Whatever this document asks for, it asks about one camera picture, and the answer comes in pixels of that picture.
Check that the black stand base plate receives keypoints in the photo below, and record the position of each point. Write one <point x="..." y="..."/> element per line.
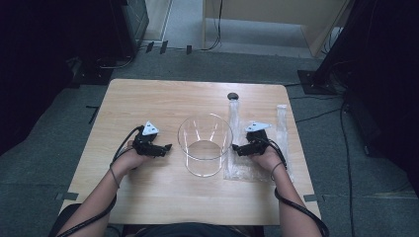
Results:
<point x="316" y="84"/>
<point x="92" y="74"/>

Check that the dark band on left wrist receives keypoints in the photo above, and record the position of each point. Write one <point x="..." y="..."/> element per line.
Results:
<point x="114" y="177"/>

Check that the person's right hand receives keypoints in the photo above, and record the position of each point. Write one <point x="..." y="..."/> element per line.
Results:
<point x="270" y="159"/>

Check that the dark band on right wrist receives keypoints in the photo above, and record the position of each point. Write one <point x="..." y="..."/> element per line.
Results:
<point x="276" y="166"/>

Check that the dark curtain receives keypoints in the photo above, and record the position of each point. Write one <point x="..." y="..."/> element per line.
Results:
<point x="388" y="82"/>
<point x="39" y="65"/>

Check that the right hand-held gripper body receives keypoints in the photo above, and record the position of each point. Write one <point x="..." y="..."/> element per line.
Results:
<point x="257" y="144"/>

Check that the light wooden cabinet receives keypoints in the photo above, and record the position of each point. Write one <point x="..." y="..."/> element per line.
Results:
<point x="263" y="11"/>

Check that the black equipment cabinet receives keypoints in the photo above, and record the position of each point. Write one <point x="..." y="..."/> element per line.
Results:
<point x="131" y="23"/>

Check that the person's dark shirt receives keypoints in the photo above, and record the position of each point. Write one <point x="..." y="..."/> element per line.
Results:
<point x="194" y="230"/>

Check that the black round table grommet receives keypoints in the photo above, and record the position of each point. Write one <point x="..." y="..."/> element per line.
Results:
<point x="232" y="95"/>

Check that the clear plastic round bin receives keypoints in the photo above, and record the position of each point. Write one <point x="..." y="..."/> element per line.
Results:
<point x="204" y="154"/>

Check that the grey floor tape strip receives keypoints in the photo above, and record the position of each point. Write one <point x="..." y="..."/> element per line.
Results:
<point x="313" y="197"/>
<point x="67" y="196"/>

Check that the dark band on wrist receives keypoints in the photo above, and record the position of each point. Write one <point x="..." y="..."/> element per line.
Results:
<point x="114" y="177"/>
<point x="276" y="166"/>

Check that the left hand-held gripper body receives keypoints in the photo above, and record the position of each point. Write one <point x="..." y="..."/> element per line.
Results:
<point x="145" y="144"/>

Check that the person's left hand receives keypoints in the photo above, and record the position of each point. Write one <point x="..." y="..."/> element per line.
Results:
<point x="126" y="161"/>

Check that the clear plastic bag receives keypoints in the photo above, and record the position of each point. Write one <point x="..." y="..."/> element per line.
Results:
<point x="238" y="169"/>

